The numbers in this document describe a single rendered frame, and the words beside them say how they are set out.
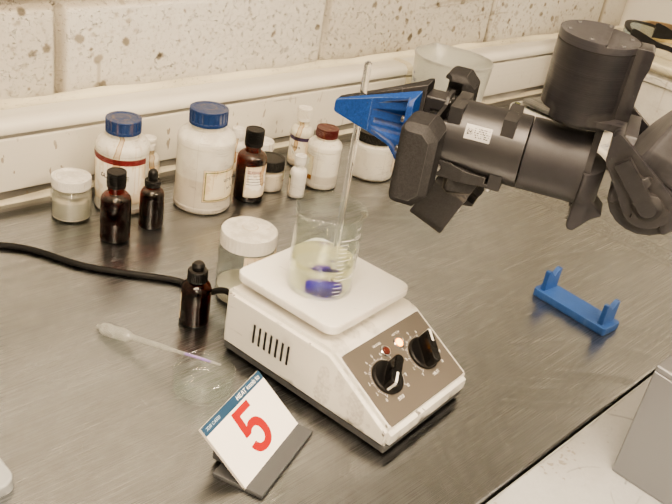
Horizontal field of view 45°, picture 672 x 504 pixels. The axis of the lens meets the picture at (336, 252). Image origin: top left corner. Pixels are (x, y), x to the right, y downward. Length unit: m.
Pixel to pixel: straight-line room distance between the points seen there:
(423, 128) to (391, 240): 0.49
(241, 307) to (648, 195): 0.36
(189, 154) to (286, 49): 0.33
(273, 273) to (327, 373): 0.11
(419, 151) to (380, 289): 0.22
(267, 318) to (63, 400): 0.19
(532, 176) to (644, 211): 0.08
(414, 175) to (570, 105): 0.12
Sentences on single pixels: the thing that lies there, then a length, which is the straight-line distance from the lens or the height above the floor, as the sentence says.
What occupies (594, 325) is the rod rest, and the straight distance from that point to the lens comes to 0.97.
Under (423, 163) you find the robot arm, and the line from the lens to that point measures 0.57.
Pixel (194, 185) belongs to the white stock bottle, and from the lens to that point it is 1.02.
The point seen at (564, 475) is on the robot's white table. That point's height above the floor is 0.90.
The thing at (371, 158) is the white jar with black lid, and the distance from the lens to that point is 1.18.
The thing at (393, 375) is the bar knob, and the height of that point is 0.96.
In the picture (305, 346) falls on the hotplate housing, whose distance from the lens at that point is 0.72.
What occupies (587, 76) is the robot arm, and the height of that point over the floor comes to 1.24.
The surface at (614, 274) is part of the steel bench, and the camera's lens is 1.12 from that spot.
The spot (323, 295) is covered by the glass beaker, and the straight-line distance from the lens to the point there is 0.72.
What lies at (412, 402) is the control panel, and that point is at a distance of 0.72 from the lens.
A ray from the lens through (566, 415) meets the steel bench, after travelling 0.83.
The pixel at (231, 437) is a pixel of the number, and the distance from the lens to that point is 0.67.
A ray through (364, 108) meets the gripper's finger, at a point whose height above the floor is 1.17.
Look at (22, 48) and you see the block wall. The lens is 1.03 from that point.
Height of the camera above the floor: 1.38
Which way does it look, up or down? 29 degrees down
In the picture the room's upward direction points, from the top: 10 degrees clockwise
